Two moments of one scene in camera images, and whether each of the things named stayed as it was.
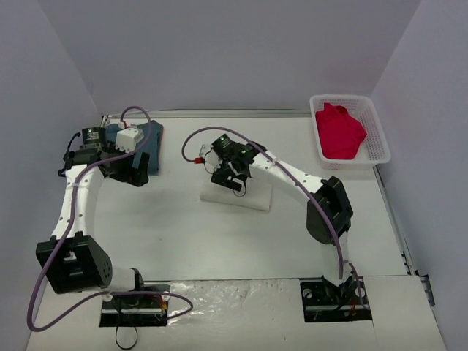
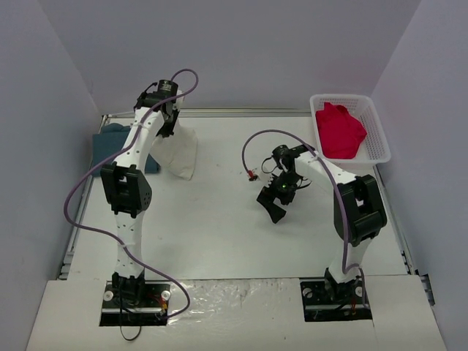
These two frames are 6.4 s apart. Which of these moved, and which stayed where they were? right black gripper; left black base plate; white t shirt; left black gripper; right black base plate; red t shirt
Moved: right black gripper; white t shirt; left black gripper
Stayed: red t shirt; right black base plate; left black base plate
